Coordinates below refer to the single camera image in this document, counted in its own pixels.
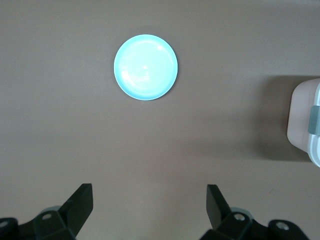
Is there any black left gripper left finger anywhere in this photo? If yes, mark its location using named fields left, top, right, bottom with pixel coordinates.
left=0, top=183, right=94, bottom=240

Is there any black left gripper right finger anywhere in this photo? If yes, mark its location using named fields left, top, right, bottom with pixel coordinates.
left=201, top=184, right=308, bottom=240

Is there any brown table cover sheet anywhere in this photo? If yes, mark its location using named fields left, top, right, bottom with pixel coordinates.
left=0, top=0, right=320, bottom=240

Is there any white lidded storage box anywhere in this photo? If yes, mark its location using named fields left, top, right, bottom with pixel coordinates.
left=286, top=77, right=320, bottom=168

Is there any light blue round plate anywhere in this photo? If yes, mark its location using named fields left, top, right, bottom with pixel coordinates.
left=113, top=34, right=180, bottom=102

